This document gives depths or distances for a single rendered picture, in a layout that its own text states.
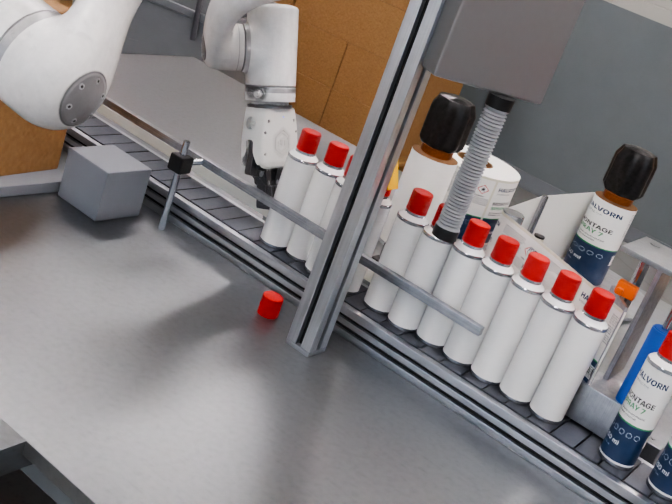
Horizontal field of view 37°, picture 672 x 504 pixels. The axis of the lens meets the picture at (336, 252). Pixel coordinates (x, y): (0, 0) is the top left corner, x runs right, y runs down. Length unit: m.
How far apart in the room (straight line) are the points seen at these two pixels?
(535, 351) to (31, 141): 0.88
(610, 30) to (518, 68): 4.71
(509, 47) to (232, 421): 0.59
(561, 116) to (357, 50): 1.60
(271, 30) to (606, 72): 4.53
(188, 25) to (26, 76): 2.63
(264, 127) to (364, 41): 3.41
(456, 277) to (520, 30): 0.38
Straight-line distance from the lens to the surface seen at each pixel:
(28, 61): 1.14
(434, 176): 1.78
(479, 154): 1.33
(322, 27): 5.12
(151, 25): 3.81
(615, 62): 6.02
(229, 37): 1.59
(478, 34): 1.29
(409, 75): 1.32
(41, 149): 1.74
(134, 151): 1.89
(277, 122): 1.64
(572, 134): 6.10
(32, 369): 1.26
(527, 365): 1.45
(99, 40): 1.15
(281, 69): 1.62
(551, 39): 1.34
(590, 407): 1.48
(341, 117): 5.08
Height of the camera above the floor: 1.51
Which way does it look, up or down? 21 degrees down
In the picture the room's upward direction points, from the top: 20 degrees clockwise
